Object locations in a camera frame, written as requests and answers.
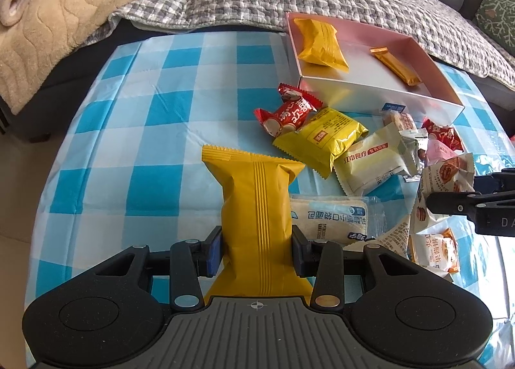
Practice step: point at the small blue-label pastry packet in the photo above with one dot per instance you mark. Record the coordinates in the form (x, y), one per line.
(400, 119)

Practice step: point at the white cookie-picture snack packet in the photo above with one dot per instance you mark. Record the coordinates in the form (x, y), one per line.
(448, 175)
(436, 250)

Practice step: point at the pink snack packet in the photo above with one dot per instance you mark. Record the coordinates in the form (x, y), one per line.
(440, 151)

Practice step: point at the clear bread packet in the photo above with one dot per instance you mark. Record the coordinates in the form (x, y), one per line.
(334, 216)

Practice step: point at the yellow labelled snack packet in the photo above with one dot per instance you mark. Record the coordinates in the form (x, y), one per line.
(322, 137)

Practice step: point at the red candy packet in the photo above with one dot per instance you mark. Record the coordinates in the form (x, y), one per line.
(287, 117)
(444, 133)
(293, 93)

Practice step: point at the pink cardboard box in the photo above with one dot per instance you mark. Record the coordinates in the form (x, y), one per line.
(362, 67)

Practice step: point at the beige fleece blanket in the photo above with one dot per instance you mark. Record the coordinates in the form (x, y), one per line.
(72, 10)

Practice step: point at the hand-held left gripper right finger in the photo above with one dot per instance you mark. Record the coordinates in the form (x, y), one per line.
(298, 256)

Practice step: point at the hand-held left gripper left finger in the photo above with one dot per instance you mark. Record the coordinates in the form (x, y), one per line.
(213, 254)

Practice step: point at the green patterned cushion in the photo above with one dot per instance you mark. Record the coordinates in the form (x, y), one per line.
(497, 17)

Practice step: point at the plain yellow striped-seam snack packet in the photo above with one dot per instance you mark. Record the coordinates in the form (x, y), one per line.
(253, 200)

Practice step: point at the orange snack bar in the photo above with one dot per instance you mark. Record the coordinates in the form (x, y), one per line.
(396, 65)

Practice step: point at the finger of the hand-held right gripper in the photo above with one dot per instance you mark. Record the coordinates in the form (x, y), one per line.
(450, 203)

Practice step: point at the cream white snack packet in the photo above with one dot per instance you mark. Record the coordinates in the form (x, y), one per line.
(370, 161)

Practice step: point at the blue checked tablecloth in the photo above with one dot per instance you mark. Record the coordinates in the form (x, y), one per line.
(141, 151)

